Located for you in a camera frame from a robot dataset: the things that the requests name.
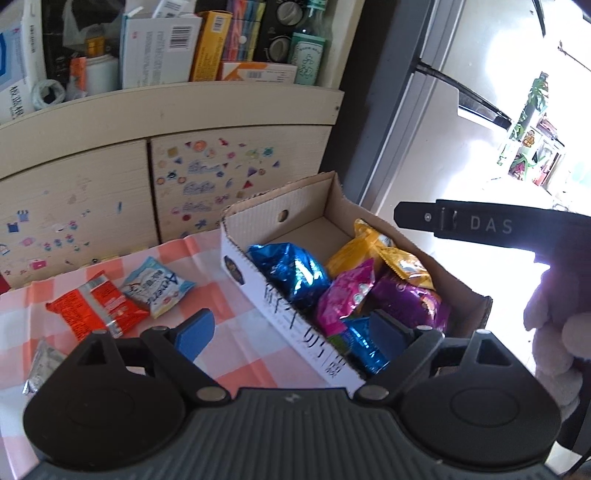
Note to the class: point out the black metal window stay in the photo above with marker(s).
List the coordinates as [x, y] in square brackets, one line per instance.
[480, 108]

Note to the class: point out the white and blue snack packet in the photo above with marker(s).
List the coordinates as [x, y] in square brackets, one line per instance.
[154, 286]

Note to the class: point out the outdoor shelf with colourful items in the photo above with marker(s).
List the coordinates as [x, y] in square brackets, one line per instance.
[538, 152]

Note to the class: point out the purple snack bag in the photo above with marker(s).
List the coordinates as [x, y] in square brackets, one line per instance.
[406, 295]

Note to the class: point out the red snack packet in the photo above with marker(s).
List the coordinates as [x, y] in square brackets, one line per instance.
[87, 304]

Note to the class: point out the green potted plant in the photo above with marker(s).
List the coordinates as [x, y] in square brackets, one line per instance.
[535, 94]

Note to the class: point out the yellow box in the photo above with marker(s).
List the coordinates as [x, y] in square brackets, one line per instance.
[210, 46]

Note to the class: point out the orange tube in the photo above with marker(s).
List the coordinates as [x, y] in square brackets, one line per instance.
[77, 76]

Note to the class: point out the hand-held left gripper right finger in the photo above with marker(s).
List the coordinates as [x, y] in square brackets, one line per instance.
[387, 334]

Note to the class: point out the black appliance with dials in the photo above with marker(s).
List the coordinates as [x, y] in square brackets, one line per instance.
[279, 46]

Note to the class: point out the blue foil snack bag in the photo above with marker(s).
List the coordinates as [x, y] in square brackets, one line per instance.
[362, 346]
[291, 272]

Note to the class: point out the cardboard box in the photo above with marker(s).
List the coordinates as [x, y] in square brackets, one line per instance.
[295, 217]

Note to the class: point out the magenta snack packet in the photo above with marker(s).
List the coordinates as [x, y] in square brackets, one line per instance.
[341, 295]

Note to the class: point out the dark window frame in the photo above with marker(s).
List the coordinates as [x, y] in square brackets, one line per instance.
[383, 92]

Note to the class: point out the beige cabinet with stickers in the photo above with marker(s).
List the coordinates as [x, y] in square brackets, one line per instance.
[92, 194]

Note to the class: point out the large white blue box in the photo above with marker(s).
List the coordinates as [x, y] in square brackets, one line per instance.
[18, 69]

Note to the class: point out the silver foil snack packet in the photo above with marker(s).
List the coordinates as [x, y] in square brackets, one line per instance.
[44, 364]

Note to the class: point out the white plastic bottle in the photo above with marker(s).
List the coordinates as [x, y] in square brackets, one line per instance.
[102, 74]

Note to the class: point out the green snack packet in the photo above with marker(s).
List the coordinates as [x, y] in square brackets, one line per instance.
[340, 344]

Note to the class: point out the white carton with barcode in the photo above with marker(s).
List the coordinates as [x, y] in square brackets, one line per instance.
[157, 50]

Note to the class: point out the large yellow snack bag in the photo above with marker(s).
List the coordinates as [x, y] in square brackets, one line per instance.
[355, 254]

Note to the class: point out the small yellow snack packet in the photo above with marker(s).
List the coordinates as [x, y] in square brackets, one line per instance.
[408, 270]

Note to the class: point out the green glass bottle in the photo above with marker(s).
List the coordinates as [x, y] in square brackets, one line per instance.
[307, 55]

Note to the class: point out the person's right hand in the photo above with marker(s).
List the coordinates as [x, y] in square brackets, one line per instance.
[554, 360]

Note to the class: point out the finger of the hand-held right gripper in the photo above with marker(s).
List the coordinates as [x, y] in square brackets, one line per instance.
[480, 225]

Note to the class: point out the clear plastic bag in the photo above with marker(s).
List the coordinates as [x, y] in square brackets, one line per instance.
[87, 21]

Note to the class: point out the grey crumpled plastic bag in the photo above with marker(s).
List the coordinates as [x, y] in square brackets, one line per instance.
[48, 94]

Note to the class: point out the orange white checked tablecloth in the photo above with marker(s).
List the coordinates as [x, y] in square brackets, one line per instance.
[240, 364]

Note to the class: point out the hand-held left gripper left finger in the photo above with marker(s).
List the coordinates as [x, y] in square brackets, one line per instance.
[194, 334]

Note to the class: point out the orange and white box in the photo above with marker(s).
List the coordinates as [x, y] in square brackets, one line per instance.
[258, 72]

